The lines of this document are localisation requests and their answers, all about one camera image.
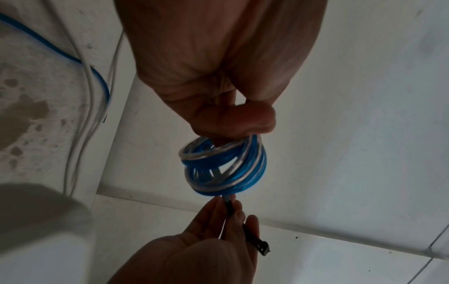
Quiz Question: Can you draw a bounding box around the person's right hand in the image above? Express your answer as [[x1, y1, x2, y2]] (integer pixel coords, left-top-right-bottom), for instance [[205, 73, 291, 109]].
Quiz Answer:
[[105, 197, 261, 284]]

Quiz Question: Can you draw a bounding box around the person's left hand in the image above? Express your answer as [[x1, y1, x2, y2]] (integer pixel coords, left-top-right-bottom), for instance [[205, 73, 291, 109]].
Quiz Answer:
[[113, 0, 329, 141]]

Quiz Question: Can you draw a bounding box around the black cable tie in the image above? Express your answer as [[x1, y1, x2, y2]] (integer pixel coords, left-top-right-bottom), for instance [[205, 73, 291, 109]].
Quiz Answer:
[[224, 195, 272, 256]]

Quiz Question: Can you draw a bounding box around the tangle of white cables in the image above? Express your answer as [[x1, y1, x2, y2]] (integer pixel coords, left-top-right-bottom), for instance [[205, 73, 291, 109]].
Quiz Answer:
[[42, 0, 125, 195]]

